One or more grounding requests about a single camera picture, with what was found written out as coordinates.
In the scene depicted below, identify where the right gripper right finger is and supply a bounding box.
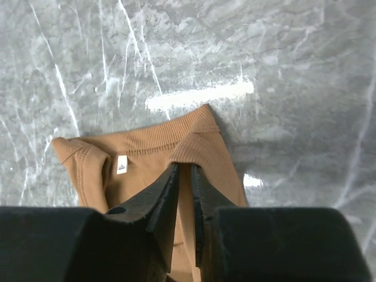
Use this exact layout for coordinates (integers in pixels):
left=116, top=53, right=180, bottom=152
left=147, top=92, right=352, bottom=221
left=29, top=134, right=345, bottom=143
left=192, top=165, right=372, bottom=281

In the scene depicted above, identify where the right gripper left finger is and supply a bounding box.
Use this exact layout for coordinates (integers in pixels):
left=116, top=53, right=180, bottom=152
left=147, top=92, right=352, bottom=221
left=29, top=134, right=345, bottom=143
left=1, top=164, right=179, bottom=281

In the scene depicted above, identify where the tan ribbed tank top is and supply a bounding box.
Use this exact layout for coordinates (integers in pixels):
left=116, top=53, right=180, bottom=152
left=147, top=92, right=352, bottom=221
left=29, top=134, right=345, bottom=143
left=52, top=105, right=247, bottom=281

